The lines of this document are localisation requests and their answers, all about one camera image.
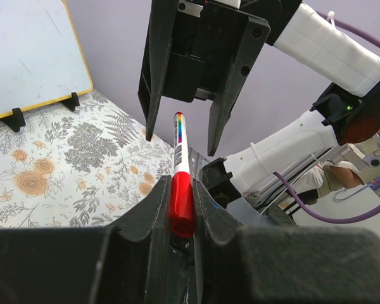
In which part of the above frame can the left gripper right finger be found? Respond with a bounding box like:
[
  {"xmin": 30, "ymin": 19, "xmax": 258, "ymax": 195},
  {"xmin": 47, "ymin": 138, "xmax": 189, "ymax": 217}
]
[{"xmin": 193, "ymin": 181, "xmax": 380, "ymax": 303}]

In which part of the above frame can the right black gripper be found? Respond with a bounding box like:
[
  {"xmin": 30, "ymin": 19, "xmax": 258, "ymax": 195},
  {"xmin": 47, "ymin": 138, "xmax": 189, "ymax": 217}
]
[{"xmin": 137, "ymin": 0, "xmax": 272, "ymax": 157}]

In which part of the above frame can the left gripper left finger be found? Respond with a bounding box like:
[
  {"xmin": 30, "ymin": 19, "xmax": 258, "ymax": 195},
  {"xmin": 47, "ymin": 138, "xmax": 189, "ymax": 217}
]
[{"xmin": 0, "ymin": 176, "xmax": 172, "ymax": 303}]

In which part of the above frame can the red capped whiteboard marker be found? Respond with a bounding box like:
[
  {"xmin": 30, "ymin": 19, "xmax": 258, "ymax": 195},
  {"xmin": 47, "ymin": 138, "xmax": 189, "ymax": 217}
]
[{"xmin": 169, "ymin": 112, "xmax": 194, "ymax": 238}]

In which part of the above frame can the yellow framed whiteboard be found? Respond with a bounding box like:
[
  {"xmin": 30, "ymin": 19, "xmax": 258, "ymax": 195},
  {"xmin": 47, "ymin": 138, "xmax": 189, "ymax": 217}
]
[{"xmin": 0, "ymin": 1, "xmax": 94, "ymax": 119}]

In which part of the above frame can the floral table mat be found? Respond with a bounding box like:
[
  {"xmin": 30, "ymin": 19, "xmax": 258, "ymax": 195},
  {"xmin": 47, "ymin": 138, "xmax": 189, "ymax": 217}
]
[{"xmin": 0, "ymin": 91, "xmax": 173, "ymax": 228}]

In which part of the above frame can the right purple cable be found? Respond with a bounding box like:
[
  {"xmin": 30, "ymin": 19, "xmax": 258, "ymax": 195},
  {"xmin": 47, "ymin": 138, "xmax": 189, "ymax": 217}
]
[{"xmin": 272, "ymin": 9, "xmax": 380, "ymax": 225}]

